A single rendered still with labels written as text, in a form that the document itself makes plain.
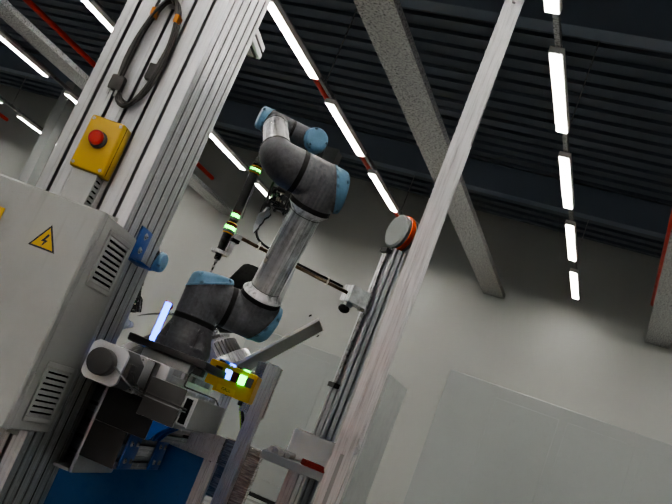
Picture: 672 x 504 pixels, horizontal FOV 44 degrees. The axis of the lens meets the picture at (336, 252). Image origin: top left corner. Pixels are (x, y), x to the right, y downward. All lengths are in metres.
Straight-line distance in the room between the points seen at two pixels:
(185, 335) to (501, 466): 6.21
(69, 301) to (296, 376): 8.74
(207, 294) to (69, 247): 0.55
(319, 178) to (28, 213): 0.72
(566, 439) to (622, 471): 0.55
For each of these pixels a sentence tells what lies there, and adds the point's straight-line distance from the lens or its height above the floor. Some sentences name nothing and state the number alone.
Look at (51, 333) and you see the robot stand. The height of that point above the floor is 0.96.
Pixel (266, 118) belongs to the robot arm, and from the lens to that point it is 2.48.
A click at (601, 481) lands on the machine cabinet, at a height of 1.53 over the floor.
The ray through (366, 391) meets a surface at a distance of 1.69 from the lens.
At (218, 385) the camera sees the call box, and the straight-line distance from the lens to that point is 2.62.
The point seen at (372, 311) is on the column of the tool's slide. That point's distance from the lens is 3.40.
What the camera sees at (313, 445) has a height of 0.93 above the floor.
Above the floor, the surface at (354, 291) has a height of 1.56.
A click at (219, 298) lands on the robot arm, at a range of 2.21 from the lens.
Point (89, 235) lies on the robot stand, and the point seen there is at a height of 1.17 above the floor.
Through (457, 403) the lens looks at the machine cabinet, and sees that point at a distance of 8.30.
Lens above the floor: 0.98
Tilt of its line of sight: 12 degrees up
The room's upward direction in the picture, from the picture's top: 22 degrees clockwise
